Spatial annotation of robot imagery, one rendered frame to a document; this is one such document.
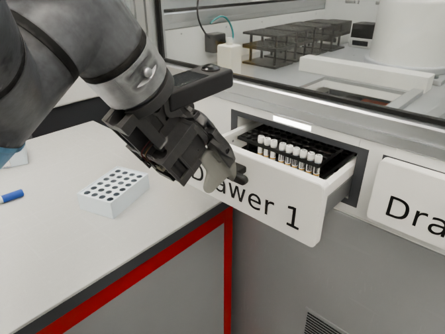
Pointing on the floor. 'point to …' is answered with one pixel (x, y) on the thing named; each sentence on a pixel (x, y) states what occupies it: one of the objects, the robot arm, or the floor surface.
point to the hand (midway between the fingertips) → (222, 167)
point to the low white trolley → (108, 247)
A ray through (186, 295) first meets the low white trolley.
